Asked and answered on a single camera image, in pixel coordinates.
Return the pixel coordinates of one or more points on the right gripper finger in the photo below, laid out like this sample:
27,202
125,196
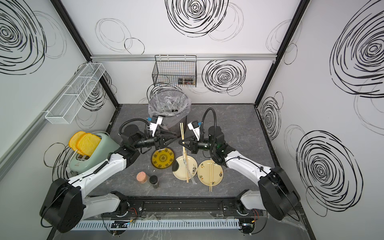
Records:
186,141
184,147

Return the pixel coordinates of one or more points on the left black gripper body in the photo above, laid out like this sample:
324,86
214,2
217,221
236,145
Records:
154,142

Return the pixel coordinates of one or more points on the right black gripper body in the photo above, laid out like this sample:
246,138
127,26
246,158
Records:
197,146

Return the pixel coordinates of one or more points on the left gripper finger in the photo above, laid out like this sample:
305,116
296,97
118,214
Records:
166,141
163,132

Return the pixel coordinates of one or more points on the bamboo chopsticks pair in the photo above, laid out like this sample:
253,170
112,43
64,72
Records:
211,175

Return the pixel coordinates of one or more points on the chopsticks green tip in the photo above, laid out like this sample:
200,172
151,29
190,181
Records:
185,159

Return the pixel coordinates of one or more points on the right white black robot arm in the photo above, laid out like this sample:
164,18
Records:
276,193

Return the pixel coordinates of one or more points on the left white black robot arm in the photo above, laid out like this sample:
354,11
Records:
68,202

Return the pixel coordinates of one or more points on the black mesh trash bin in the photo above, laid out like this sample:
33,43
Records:
172,124

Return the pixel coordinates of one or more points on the yellow patterned plate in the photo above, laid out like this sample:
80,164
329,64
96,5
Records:
163,158

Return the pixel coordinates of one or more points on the cream plate with flower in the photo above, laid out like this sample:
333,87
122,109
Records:
179,170

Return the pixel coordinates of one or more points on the clear plastic bin liner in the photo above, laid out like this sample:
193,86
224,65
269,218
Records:
169,103

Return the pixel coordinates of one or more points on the cream plate red black marks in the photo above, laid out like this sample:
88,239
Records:
204,173

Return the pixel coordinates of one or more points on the black lid spice bottle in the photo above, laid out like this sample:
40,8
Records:
154,182

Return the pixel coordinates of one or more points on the pink lid jar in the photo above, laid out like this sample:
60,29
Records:
143,180

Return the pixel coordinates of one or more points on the right yellow toast slice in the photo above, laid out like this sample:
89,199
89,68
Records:
87,144

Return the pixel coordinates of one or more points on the yellow toast slice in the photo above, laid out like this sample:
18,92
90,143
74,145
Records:
87,144
74,139

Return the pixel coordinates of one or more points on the mint green toaster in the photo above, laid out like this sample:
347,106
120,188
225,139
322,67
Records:
80,163

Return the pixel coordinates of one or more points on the left yellow toast slice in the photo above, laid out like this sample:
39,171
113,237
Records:
74,139

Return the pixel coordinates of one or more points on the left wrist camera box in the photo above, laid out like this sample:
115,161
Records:
155,121

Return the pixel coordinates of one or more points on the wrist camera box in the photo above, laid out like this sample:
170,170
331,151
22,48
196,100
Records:
194,126
155,121

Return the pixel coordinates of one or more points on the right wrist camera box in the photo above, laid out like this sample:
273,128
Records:
194,126

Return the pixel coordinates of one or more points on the items in wire basket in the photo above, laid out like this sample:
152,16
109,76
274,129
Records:
186,81

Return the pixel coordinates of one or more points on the black wire wall basket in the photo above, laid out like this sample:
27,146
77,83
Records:
168,68

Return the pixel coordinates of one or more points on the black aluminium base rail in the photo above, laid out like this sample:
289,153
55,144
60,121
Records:
227,207

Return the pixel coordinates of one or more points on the white slotted cable duct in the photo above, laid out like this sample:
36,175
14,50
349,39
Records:
194,224

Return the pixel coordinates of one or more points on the white wire wall shelf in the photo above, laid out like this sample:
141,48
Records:
83,92

